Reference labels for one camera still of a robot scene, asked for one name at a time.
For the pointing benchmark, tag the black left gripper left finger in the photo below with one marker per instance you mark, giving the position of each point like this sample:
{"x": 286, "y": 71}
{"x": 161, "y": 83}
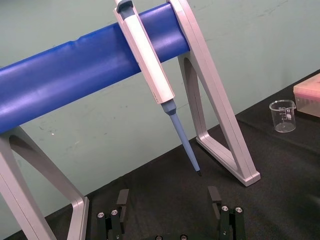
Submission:
{"x": 117, "y": 215}

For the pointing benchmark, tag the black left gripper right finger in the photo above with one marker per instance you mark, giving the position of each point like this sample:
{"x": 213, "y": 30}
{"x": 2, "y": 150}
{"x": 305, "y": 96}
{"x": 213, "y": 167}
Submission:
{"x": 226, "y": 217}

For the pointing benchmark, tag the black table cloth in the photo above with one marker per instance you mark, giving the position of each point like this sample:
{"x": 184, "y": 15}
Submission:
{"x": 250, "y": 200}

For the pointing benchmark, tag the clear glass beaker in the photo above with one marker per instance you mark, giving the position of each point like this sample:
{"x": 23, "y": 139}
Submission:
{"x": 283, "y": 116}

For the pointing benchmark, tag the pink pipette tip box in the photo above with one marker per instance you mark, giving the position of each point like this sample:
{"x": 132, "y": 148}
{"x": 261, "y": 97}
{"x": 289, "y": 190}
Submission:
{"x": 308, "y": 96}

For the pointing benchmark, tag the blue and grey pipette stand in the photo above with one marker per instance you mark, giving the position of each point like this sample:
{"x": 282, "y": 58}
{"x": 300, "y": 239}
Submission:
{"x": 75, "y": 75}

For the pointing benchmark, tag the white and blue pipette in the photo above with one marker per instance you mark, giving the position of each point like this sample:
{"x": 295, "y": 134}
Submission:
{"x": 150, "y": 70}

